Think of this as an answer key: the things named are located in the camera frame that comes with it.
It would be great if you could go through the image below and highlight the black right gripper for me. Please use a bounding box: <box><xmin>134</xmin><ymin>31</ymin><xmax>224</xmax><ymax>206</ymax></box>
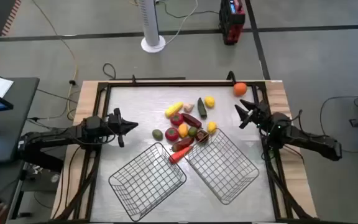
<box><xmin>234</xmin><ymin>99</ymin><xmax>272</xmax><ymax>129</ymax></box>

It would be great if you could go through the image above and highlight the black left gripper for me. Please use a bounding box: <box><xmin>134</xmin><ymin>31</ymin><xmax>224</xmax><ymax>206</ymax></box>
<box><xmin>106</xmin><ymin>108</ymin><xmax>139</xmax><ymax>148</ymax></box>

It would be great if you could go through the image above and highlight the orange fruit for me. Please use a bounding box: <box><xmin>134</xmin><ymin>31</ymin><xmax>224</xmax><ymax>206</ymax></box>
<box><xmin>232</xmin><ymin>82</ymin><xmax>248</xmax><ymax>97</ymax></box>

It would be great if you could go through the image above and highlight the yellow lemon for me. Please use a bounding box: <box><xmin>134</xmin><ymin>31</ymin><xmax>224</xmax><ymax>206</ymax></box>
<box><xmin>206</xmin><ymin>121</ymin><xmax>218</xmax><ymax>135</ymax></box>
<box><xmin>204</xmin><ymin>95</ymin><xmax>216</xmax><ymax>110</ymax></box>

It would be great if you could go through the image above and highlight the dark green cucumber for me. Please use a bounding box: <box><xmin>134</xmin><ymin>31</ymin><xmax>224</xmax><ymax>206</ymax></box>
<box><xmin>197</xmin><ymin>97</ymin><xmax>208</xmax><ymax>120</ymax></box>

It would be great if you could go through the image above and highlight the yellow corn cob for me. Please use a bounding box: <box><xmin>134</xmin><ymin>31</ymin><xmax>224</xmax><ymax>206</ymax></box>
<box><xmin>165</xmin><ymin>101</ymin><xmax>184</xmax><ymax>119</ymax></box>

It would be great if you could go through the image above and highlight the dark red apple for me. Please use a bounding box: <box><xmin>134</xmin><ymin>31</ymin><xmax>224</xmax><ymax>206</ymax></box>
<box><xmin>195</xmin><ymin>129</ymin><xmax>209</xmax><ymax>144</ymax></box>

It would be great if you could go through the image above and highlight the yellow-orange mango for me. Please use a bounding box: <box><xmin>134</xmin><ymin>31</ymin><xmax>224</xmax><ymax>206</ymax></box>
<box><xmin>178</xmin><ymin>123</ymin><xmax>189</xmax><ymax>139</ymax></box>

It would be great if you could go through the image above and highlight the dark red sweet potato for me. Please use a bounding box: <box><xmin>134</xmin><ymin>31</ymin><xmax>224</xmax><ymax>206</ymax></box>
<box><xmin>181</xmin><ymin>113</ymin><xmax>203</xmax><ymax>129</ymax></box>

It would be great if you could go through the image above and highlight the orange carrot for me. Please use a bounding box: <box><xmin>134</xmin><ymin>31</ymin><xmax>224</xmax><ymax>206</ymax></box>
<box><xmin>168</xmin><ymin>145</ymin><xmax>194</xmax><ymax>165</ymax></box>

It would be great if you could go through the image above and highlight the black hooked clamp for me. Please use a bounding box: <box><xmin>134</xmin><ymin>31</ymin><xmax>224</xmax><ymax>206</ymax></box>
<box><xmin>226</xmin><ymin>70</ymin><xmax>237</xmax><ymax>85</ymax></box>

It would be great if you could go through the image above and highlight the red and black case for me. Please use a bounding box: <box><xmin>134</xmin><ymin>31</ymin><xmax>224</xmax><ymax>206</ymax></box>
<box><xmin>218</xmin><ymin>0</ymin><xmax>246</xmax><ymax>46</ymax></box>

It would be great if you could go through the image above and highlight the white tower fan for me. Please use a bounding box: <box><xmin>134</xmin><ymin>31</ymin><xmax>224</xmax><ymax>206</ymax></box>
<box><xmin>138</xmin><ymin>0</ymin><xmax>167</xmax><ymax>54</ymax></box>

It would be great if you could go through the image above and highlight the black desk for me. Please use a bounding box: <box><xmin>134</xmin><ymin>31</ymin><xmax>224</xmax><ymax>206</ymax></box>
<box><xmin>0</xmin><ymin>77</ymin><xmax>40</xmax><ymax>165</ymax></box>

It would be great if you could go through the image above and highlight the looped black cable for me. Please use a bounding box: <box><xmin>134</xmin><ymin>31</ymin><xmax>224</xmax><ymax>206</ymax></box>
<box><xmin>103</xmin><ymin>63</ymin><xmax>117</xmax><ymax>81</ymax></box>

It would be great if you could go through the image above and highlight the black wire basket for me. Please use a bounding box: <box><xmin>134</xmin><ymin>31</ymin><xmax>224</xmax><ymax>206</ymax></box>
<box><xmin>184</xmin><ymin>128</ymin><xmax>260</xmax><ymax>205</ymax></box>
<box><xmin>108</xmin><ymin>142</ymin><xmax>187</xmax><ymax>223</ymax></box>

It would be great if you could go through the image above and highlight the black metal table frame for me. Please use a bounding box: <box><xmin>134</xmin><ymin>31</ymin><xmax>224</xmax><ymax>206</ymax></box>
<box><xmin>53</xmin><ymin>79</ymin><xmax>315</xmax><ymax>224</ymax></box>

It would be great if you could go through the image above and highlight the thin black cable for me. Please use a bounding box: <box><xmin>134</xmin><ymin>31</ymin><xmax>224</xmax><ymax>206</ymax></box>
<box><xmin>37</xmin><ymin>89</ymin><xmax>80</xmax><ymax>104</ymax></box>

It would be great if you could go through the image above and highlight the yellow cable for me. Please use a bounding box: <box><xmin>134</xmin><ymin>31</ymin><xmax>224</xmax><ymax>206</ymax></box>
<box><xmin>31</xmin><ymin>0</ymin><xmax>79</xmax><ymax>121</ymax></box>

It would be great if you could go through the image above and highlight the long black floor cable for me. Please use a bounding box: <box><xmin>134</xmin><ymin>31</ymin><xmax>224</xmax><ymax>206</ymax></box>
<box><xmin>319</xmin><ymin>95</ymin><xmax>358</xmax><ymax>154</ymax></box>

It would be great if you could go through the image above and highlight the white cable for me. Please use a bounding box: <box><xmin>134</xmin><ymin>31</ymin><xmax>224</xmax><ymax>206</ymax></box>
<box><xmin>157</xmin><ymin>0</ymin><xmax>200</xmax><ymax>50</ymax></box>

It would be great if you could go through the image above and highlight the black power cable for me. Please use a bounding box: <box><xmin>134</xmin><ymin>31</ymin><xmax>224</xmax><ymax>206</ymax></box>
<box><xmin>157</xmin><ymin>0</ymin><xmax>221</xmax><ymax>19</ymax></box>

